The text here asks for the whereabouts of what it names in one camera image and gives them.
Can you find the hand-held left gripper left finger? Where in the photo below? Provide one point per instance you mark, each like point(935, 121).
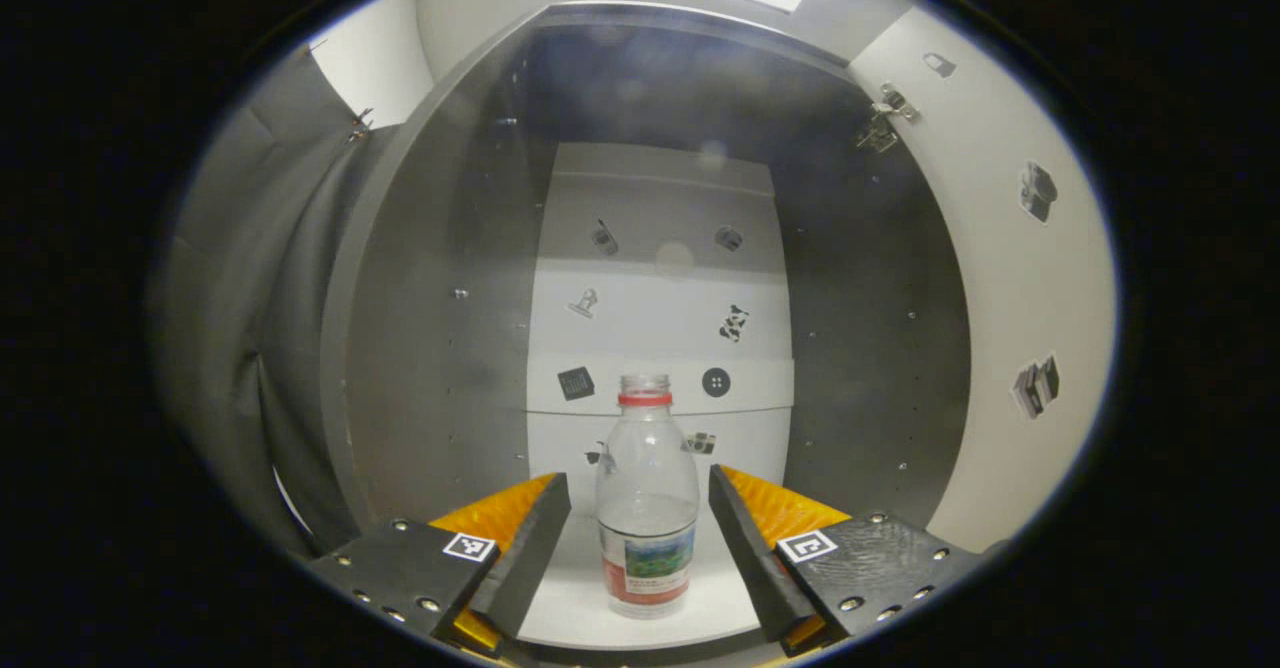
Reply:
point(525, 558)

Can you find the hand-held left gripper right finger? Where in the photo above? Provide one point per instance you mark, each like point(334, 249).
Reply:
point(755, 558)

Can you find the clear plastic bottle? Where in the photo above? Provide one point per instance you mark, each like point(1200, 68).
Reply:
point(647, 508)

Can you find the dark grey cabinet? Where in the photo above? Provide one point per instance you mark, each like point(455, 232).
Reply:
point(450, 348)

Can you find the grey cabinet door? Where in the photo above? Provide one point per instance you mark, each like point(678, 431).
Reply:
point(1000, 298)

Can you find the metal door hinge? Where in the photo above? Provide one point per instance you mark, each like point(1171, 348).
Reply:
point(880, 123)

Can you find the black backdrop cloth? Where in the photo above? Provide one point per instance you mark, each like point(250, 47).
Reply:
point(250, 298)

